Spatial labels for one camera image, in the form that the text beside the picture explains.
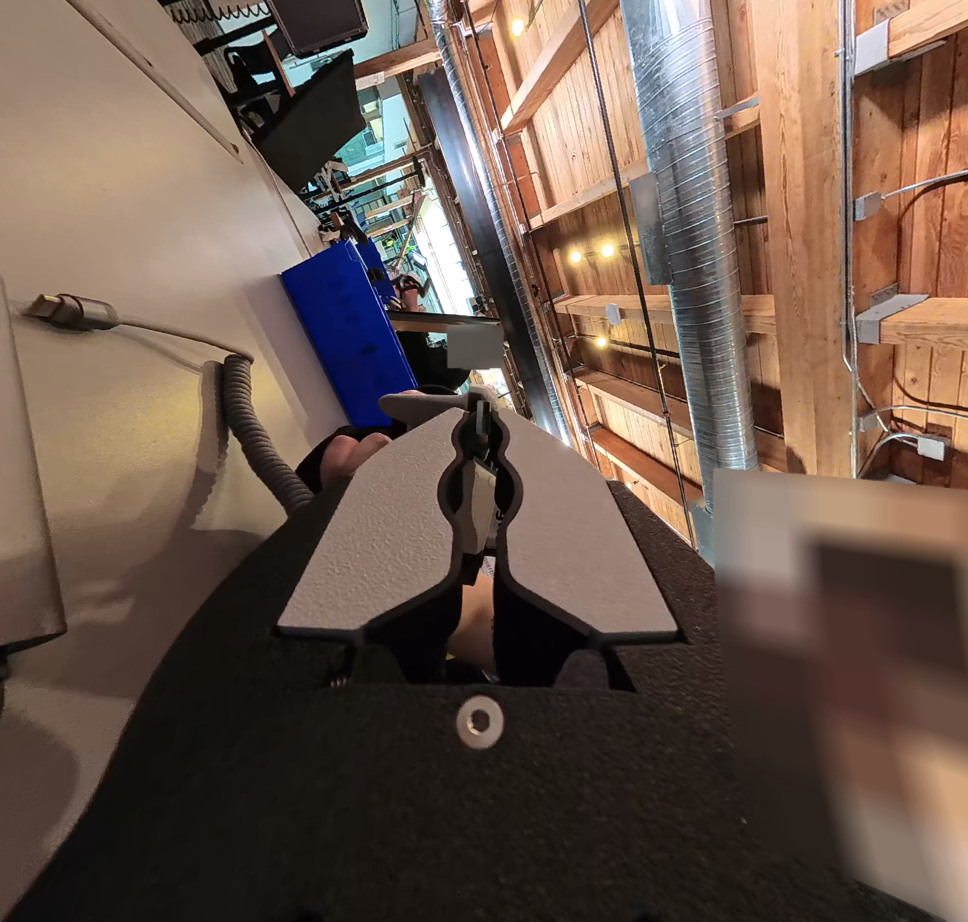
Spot black computer monitor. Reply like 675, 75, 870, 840
258, 0, 372, 60

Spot silver rectangular foil duct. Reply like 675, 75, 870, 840
611, 0, 761, 562

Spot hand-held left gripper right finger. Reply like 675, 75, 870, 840
492, 408, 680, 645

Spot silver usb cable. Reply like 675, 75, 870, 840
25, 293, 316, 516

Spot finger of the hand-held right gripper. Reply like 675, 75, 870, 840
461, 458, 502, 558

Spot black coiled cord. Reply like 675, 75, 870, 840
168, 0, 271, 28

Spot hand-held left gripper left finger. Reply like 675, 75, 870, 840
276, 406, 464, 642

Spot grey usb hub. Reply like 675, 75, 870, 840
0, 278, 71, 652

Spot black ceiling pipe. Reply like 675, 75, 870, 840
566, 0, 698, 546

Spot person's right hand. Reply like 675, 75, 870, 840
324, 387, 422, 478

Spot blue plastic bin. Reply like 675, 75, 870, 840
354, 238, 396, 297
278, 240, 422, 430

